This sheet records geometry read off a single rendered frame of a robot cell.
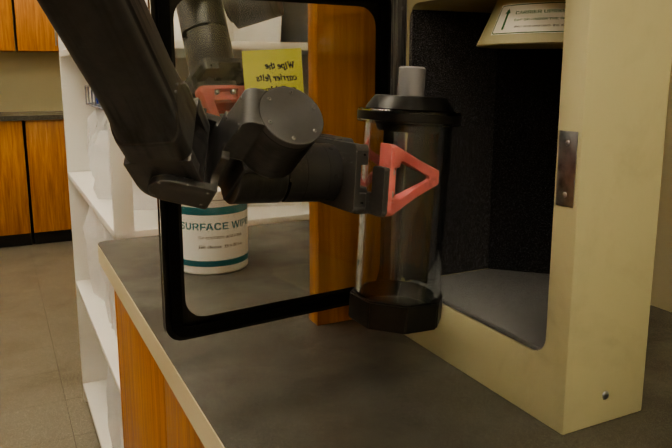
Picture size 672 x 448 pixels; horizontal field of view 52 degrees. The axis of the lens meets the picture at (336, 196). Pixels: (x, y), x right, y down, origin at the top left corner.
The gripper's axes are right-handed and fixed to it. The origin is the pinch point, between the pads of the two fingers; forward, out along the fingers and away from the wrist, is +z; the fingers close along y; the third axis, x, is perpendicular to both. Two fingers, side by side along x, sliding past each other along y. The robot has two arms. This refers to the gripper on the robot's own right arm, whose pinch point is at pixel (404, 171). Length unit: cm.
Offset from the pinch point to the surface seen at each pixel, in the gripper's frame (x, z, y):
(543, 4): -17.9, 11.2, -6.3
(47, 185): 72, 20, 485
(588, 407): 21.5, 12.7, -16.2
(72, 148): 18, -3, 209
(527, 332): 16.1, 11.3, -8.6
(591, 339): 14.3, 11.9, -16.2
